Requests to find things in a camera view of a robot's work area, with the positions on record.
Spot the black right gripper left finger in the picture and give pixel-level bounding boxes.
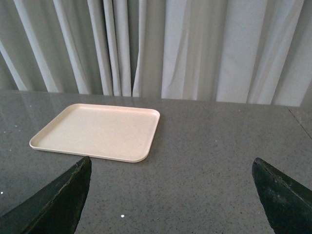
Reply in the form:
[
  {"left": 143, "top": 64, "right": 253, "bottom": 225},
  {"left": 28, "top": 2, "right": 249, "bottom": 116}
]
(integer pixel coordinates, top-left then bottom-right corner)
[{"left": 0, "top": 156, "right": 92, "bottom": 234}]

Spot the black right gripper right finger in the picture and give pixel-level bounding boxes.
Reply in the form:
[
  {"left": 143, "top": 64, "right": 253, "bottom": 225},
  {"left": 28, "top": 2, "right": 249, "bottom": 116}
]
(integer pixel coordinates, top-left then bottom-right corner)
[{"left": 252, "top": 157, "right": 312, "bottom": 234}]

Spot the beige rectangular tray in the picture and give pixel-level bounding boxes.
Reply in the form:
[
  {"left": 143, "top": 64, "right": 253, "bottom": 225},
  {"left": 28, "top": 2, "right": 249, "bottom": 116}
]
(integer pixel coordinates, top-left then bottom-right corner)
[{"left": 29, "top": 103, "right": 160, "bottom": 163}]

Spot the grey-white pleated curtain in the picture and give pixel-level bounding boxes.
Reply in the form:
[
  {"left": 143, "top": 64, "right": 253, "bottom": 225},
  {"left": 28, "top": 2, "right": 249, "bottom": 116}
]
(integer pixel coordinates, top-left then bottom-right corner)
[{"left": 0, "top": 0, "right": 312, "bottom": 107}]

